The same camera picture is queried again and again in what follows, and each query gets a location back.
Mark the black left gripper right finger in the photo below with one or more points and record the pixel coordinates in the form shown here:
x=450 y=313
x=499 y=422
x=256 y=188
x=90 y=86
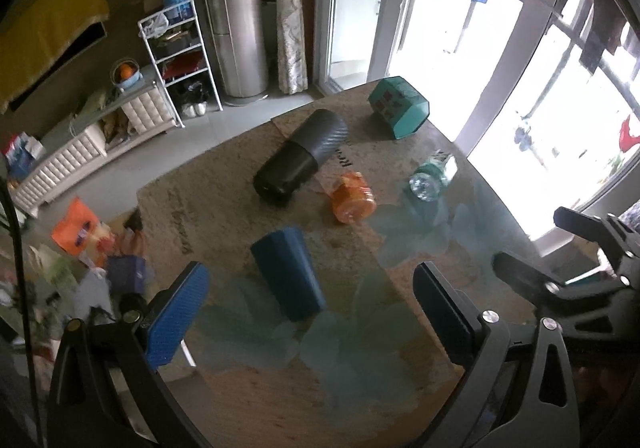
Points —
x=468 y=336

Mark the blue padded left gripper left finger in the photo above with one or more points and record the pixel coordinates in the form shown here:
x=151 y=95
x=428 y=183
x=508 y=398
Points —
x=171 y=313

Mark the dark blue cup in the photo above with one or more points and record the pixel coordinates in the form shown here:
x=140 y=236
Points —
x=284 y=261

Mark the dark blue small box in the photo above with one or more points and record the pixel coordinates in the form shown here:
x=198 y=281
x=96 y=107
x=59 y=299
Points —
x=126 y=274

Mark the orange plastic bag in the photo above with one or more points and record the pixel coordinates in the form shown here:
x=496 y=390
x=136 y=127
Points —
x=72 y=233

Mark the clear jar green lid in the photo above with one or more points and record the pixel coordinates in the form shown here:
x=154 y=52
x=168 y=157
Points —
x=432 y=177

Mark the orange plastic jar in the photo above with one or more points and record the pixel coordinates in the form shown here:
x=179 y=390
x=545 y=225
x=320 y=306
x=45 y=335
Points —
x=352 y=199

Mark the white tufted tv bench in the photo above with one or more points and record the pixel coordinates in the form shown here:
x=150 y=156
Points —
x=148 y=113

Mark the teal hexagonal box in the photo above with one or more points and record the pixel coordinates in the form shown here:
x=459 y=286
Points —
x=400 y=106

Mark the blue bucket with orange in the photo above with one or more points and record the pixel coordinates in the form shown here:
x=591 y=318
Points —
x=125 y=73

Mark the silver cylindrical air conditioner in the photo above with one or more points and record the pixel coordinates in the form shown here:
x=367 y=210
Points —
x=240 y=47

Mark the patterned beige curtain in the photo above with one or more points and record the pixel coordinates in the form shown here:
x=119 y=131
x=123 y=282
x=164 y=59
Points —
x=292 y=64

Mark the white wire shelf rack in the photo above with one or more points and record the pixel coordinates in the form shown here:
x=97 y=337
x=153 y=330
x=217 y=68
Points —
x=173 y=38

